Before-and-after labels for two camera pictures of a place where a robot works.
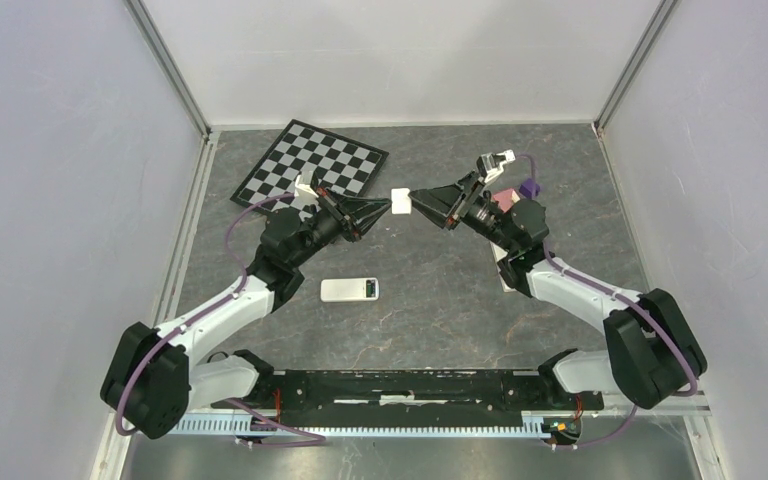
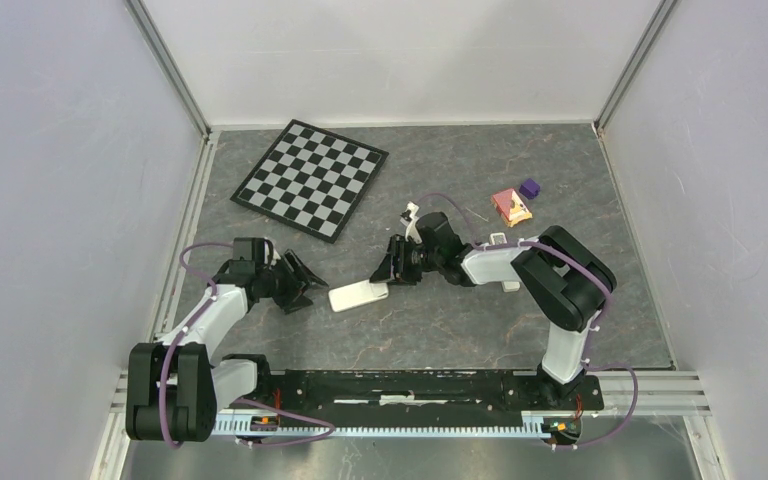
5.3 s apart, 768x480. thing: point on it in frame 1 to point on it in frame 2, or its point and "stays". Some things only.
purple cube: x=530 y=188 stays
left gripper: x=363 y=212 to x=299 y=279
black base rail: x=406 y=398 stays
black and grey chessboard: x=337 y=160 stays
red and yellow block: x=506 y=199 stays
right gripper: x=438 y=203 to x=392 y=270
